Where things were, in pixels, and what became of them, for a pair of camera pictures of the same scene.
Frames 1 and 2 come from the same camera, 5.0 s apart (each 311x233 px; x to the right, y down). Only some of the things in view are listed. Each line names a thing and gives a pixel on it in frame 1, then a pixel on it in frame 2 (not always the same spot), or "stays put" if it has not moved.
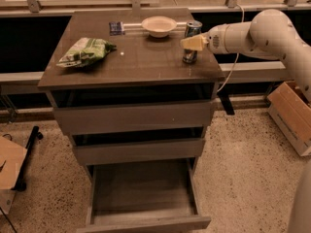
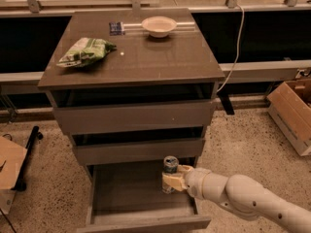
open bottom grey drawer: x=139 y=196 stays put
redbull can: x=192 y=29 -> x=170 y=164
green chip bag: x=86 y=51 stays put
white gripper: x=215 y=40 -> x=195 y=181
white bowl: x=158 y=26 stays put
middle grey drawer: x=140 y=150 stays put
